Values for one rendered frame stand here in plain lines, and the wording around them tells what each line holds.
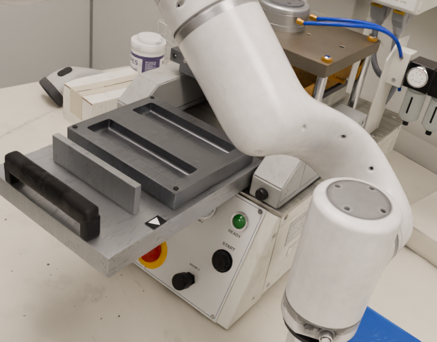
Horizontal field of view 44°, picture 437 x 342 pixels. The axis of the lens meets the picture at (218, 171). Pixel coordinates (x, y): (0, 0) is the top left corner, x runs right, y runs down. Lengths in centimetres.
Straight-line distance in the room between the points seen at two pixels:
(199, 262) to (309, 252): 33
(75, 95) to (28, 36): 120
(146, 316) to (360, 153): 41
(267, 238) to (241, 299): 10
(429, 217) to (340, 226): 63
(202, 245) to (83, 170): 23
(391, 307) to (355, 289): 42
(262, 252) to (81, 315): 28
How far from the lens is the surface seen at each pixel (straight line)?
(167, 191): 65
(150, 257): 86
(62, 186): 62
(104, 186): 66
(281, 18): 85
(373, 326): 90
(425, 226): 107
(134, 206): 63
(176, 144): 73
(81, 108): 119
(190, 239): 82
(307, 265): 53
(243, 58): 50
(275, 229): 76
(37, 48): 242
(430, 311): 97
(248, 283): 79
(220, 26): 51
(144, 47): 134
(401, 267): 103
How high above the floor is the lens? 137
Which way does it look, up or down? 33 degrees down
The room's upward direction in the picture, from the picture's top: 10 degrees clockwise
